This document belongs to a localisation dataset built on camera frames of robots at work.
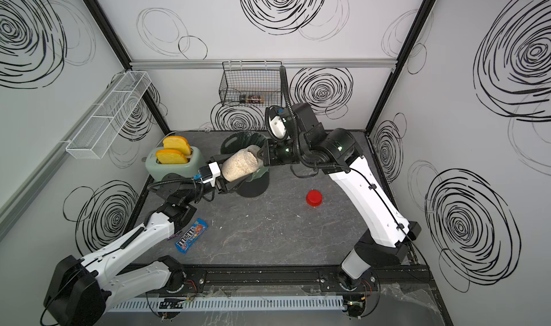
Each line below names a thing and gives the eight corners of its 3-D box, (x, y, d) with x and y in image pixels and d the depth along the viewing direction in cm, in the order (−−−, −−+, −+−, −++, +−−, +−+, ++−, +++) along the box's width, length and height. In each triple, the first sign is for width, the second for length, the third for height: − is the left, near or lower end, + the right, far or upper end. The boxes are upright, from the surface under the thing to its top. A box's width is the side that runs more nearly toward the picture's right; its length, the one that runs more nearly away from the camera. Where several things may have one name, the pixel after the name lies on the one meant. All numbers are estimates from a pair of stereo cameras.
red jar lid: (306, 206, 94) (307, 203, 92) (305, 192, 99) (305, 189, 97) (322, 206, 94) (322, 203, 92) (320, 192, 99) (320, 189, 97)
